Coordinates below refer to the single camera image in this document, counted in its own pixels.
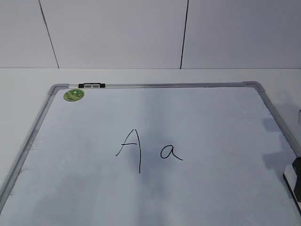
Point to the white board eraser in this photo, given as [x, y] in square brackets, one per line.
[292, 176]

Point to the round green magnet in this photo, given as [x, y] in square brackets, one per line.
[74, 95]

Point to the black hanging clip on frame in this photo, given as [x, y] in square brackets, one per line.
[91, 85]

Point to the white board with grey frame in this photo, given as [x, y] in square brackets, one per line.
[199, 154]

